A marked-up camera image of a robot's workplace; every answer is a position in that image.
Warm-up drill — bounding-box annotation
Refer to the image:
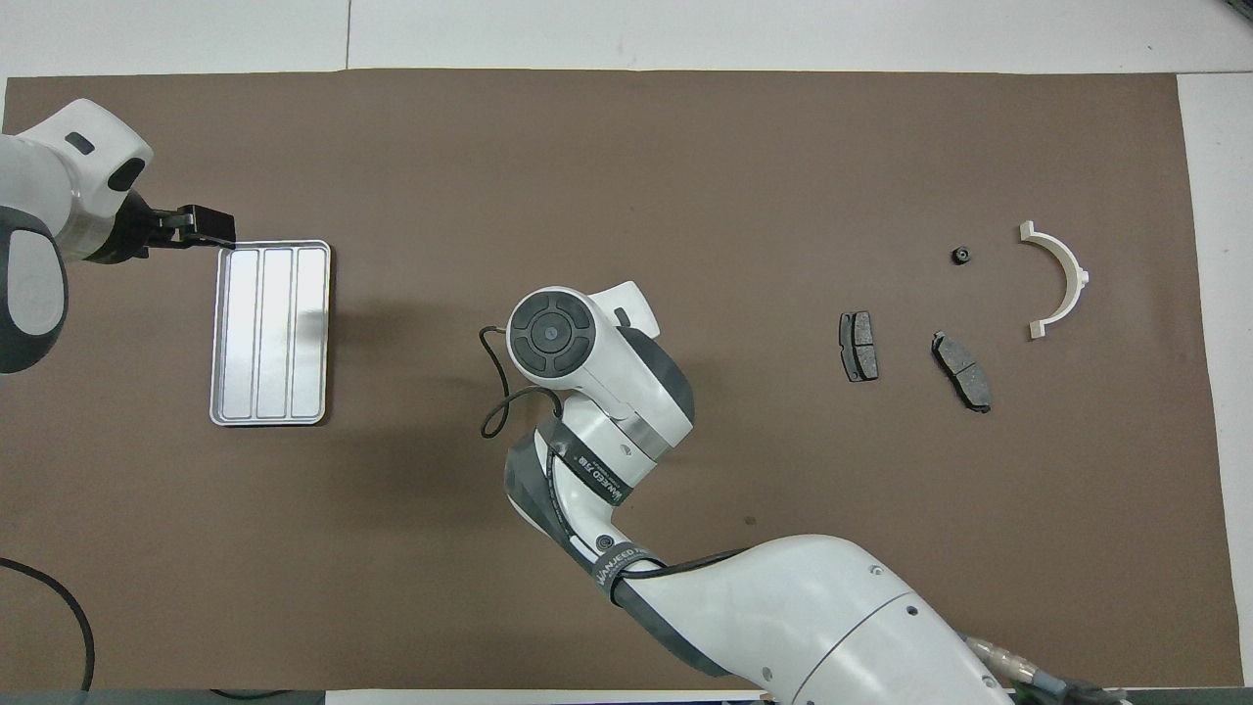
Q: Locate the silver metal tray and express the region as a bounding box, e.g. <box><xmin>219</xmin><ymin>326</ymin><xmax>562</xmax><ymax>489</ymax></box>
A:
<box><xmin>209</xmin><ymin>240</ymin><xmax>332</xmax><ymax>428</ymax></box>

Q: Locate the short dark brake pad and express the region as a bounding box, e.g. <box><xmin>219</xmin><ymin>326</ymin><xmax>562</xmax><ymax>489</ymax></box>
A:
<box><xmin>839</xmin><ymin>310</ymin><xmax>880</xmax><ymax>384</ymax></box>

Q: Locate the white curved plastic bracket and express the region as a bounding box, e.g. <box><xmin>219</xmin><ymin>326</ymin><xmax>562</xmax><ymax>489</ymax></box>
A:
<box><xmin>1018</xmin><ymin>221</ymin><xmax>1091</xmax><ymax>342</ymax></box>

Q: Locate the long dark brake pad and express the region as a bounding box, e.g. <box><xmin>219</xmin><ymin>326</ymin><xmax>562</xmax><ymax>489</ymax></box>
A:
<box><xmin>930</xmin><ymin>331</ymin><xmax>994</xmax><ymax>414</ymax></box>

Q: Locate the robot base connector cable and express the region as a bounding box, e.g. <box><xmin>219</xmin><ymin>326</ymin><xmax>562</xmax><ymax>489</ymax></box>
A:
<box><xmin>964</xmin><ymin>634</ymin><xmax>1132</xmax><ymax>705</ymax></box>

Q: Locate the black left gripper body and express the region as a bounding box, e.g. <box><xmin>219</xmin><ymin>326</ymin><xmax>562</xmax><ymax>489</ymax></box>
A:
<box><xmin>96</xmin><ymin>189</ymin><xmax>189</xmax><ymax>266</ymax></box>

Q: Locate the brown table mat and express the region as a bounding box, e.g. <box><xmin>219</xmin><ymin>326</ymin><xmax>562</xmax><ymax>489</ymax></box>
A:
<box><xmin>0</xmin><ymin>69</ymin><xmax>1244</xmax><ymax>691</ymax></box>

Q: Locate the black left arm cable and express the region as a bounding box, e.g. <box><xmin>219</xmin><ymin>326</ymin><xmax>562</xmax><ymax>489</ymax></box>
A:
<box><xmin>0</xmin><ymin>556</ymin><xmax>97</xmax><ymax>692</ymax></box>

